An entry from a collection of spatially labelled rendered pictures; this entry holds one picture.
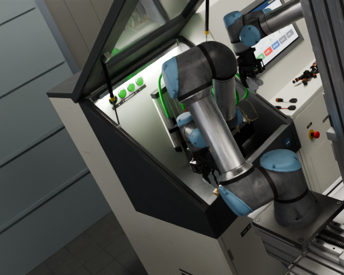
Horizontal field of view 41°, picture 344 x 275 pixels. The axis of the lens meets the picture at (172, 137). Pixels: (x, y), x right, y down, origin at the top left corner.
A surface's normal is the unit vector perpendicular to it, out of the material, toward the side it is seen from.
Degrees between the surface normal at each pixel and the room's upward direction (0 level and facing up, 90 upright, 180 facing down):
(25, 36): 90
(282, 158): 8
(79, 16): 90
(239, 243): 90
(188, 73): 70
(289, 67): 76
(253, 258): 90
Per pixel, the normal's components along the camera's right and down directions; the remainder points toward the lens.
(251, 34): -0.35, 0.54
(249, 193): 0.13, -0.01
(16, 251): 0.55, 0.17
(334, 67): -0.75, 0.54
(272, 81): 0.55, -0.11
